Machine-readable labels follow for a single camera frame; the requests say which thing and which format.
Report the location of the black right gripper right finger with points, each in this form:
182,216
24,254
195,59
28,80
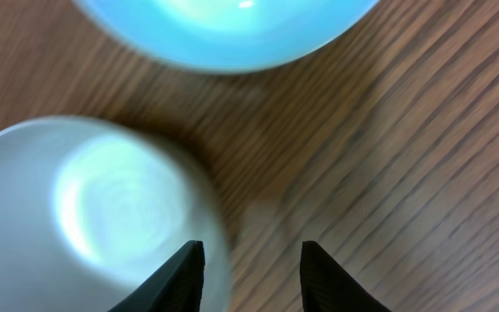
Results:
327,287

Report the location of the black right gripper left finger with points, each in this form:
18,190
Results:
175,287

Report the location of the grey bowl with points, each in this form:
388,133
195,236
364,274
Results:
89,210

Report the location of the light blue bowl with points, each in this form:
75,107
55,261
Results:
225,36

